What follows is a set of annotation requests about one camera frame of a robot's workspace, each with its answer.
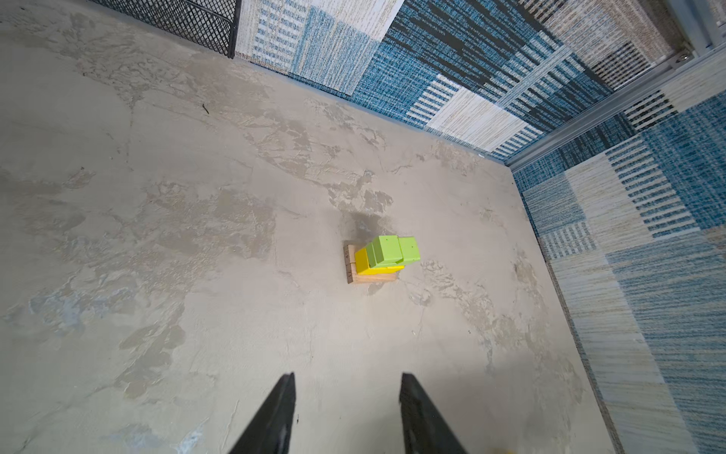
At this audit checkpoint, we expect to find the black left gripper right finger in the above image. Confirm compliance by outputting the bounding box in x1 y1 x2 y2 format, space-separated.
399 373 467 454

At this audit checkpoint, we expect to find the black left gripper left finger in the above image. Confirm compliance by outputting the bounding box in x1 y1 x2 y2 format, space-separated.
229 373 296 454

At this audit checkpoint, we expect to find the yellow cube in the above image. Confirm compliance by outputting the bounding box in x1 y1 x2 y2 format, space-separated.
355 248 404 275

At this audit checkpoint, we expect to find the small green block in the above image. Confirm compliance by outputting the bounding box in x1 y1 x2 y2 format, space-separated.
371 236 402 264
398 236 421 266

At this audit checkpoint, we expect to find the long green block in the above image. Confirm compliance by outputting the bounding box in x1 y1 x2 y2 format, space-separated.
366 242 404 270

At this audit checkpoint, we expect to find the natural wood block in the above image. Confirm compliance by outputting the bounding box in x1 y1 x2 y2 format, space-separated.
343 244 398 284

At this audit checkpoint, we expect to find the black mesh wire shelf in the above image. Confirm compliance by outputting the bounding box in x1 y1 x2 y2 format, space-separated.
95 0 242 59

